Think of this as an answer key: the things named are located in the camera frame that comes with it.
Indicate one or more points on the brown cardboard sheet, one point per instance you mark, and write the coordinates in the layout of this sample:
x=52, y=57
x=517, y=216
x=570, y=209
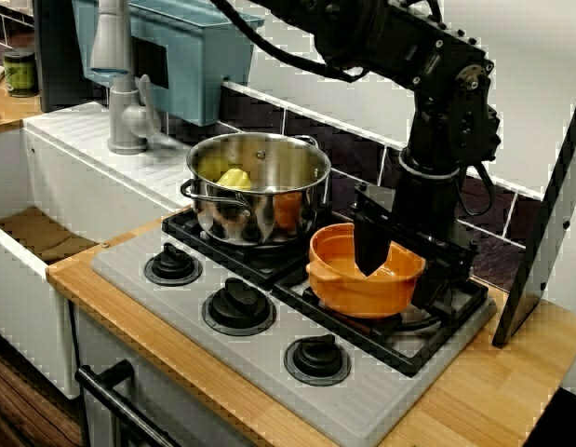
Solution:
x=41, y=233

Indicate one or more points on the gray toy faucet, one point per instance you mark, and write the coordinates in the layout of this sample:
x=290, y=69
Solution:
x=124, y=116

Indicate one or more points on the gray stove top panel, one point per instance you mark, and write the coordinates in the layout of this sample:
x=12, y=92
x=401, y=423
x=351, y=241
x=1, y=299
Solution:
x=176, y=307

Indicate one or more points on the black stove knob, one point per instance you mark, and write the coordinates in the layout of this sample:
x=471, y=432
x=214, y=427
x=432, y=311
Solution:
x=238, y=305
x=317, y=358
x=172, y=265

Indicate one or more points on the black burner grate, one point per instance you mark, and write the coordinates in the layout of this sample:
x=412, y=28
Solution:
x=185, y=228
x=408, y=354

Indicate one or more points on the green can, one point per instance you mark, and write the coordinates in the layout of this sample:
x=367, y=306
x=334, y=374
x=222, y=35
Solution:
x=20, y=74

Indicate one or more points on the white toy kitchen unit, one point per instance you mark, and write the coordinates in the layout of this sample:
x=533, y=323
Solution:
x=83, y=186

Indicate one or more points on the black upright panel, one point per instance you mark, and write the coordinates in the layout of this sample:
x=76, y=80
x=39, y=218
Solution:
x=59, y=56

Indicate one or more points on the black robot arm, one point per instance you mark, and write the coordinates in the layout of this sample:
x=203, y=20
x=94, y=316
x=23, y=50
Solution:
x=408, y=46

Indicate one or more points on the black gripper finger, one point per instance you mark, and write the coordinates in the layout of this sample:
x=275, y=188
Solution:
x=371, y=242
x=434, y=286

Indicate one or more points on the orange plastic pot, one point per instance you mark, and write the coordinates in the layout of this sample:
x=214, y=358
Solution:
x=343, y=293

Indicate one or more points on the stainless steel pot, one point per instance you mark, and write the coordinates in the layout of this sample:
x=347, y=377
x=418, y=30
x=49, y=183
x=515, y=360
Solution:
x=231, y=219

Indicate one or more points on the yellow toy pepper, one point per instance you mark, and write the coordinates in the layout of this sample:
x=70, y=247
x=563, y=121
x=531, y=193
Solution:
x=234, y=179

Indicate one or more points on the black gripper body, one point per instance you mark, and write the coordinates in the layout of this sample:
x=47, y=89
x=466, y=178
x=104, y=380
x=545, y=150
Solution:
x=427, y=205

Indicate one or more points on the black side board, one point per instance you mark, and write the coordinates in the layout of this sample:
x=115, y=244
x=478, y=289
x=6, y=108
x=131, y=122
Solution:
x=534, y=261

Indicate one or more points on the blue plastic bin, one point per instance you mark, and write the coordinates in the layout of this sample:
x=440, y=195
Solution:
x=199, y=60

